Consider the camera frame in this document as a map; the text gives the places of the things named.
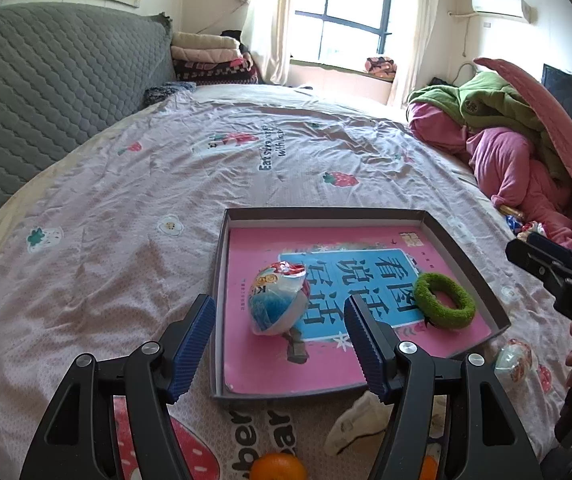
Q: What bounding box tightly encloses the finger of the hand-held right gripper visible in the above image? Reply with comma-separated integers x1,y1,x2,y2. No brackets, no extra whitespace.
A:
505,239,572,292
527,231,572,283

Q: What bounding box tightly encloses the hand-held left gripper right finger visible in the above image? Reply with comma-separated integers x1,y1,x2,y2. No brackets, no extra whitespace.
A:
343,296,547,480

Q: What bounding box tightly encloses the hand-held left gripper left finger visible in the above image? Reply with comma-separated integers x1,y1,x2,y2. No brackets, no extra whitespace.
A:
20,294,217,480

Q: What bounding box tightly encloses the dark cardboard box tray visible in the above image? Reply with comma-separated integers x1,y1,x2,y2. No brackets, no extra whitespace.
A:
210,207,512,402

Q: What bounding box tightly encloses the beige drawstring mesh bag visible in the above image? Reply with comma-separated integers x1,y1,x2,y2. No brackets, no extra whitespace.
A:
323,391,394,456

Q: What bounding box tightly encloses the blue clear plastic toy capsule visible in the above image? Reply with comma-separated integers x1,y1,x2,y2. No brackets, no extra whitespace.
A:
248,255,311,337

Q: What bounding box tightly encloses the colourful small packet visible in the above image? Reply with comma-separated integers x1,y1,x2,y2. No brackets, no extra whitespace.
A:
505,211,548,241

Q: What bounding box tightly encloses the pink picture book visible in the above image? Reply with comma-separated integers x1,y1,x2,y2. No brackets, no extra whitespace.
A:
223,226,494,395

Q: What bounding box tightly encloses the clear red toy capsule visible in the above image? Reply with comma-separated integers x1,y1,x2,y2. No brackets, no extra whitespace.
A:
494,338,535,385

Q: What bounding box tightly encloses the green fuzzy hair scrunchie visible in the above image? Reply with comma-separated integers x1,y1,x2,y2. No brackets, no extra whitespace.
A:
413,272,477,331

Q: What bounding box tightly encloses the pink duvet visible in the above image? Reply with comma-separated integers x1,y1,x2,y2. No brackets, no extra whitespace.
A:
406,101,572,251

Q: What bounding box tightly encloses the pink quilted mat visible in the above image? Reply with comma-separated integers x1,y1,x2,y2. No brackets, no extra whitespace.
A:
473,57,572,256

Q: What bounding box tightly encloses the green jacket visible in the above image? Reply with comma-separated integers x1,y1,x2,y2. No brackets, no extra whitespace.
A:
406,71,572,183

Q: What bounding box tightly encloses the pink floral cushion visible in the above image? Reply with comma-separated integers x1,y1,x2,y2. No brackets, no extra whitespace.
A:
365,56,397,79

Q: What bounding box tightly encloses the white air conditioner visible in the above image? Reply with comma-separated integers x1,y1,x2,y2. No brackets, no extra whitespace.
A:
471,0,533,24

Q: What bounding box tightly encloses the cream curtain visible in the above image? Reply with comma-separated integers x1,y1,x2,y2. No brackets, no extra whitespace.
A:
238,0,334,86
387,0,442,108

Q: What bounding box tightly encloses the dark fuzzy scarf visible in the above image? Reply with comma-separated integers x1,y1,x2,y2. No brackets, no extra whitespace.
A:
144,81,197,107

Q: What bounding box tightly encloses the dark patterned folded blanket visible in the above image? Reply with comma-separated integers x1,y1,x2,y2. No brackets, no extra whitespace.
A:
172,57,261,86

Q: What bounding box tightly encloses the pink folded blanket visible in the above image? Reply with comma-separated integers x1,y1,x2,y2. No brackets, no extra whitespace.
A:
171,46,244,63

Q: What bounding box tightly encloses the grey quilted headboard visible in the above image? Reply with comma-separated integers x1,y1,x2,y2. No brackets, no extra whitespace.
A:
0,4,175,251

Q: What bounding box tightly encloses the dark framed window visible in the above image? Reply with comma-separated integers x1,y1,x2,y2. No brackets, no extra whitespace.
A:
291,0,399,68

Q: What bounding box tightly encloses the cream folded blanket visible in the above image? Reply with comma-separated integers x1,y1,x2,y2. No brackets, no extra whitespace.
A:
171,31,241,51

